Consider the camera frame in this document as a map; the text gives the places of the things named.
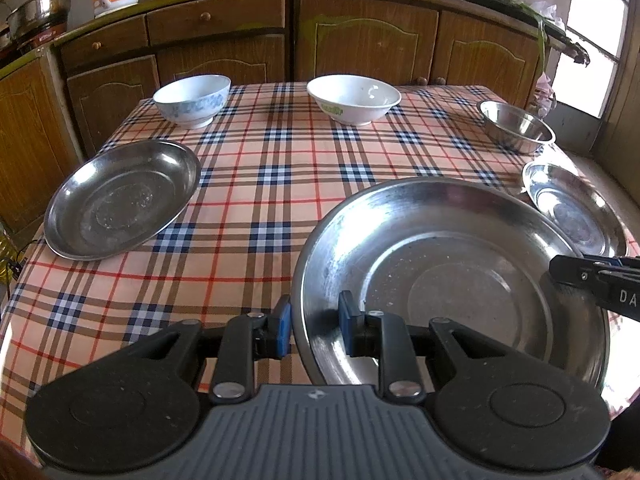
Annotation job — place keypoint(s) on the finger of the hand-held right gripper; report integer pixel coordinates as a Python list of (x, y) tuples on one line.
[(570, 270)]

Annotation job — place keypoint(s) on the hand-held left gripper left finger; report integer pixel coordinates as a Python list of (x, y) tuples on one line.
[(281, 325)]

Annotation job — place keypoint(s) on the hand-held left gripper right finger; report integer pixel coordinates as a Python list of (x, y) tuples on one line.
[(350, 325)]

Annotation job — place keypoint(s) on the large steel plate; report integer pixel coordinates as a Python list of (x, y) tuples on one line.
[(450, 220)]

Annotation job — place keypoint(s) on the steel bowl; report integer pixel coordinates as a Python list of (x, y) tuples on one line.
[(515, 127)]

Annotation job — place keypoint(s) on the white bowl green print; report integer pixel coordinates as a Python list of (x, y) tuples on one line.
[(350, 95)]

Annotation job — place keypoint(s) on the white bowl blue pattern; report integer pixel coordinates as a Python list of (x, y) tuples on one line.
[(192, 102)]

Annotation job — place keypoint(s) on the plaid tablecloth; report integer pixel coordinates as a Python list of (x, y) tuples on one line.
[(270, 210)]

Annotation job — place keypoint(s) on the pink plastic bags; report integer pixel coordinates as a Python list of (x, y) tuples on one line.
[(545, 90)]

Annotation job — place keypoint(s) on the black flat tray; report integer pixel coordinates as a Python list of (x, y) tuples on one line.
[(570, 45)]

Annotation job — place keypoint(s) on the green onion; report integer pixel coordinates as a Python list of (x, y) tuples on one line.
[(541, 40)]

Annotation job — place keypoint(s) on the white plastic bag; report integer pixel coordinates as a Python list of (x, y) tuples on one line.
[(545, 10)]

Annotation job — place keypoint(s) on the glass window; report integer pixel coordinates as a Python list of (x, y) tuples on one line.
[(595, 10)]

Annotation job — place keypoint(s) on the wooden cabinet with drawers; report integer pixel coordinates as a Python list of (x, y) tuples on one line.
[(220, 60)]

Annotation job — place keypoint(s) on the wooden double-door cabinet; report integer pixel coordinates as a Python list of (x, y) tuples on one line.
[(370, 40)]

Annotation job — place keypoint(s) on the wide wooden drawer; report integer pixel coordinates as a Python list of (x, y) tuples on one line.
[(235, 17)]

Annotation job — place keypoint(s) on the wooden single-door cabinet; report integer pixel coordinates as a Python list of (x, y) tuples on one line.
[(30, 125)]

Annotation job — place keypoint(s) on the small wooden drawer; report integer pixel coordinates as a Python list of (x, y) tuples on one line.
[(115, 45)]

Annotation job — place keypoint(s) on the induction cooker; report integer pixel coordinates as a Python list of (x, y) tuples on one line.
[(42, 37)]

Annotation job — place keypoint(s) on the steel pot with lid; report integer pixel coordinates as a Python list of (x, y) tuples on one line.
[(40, 10)]

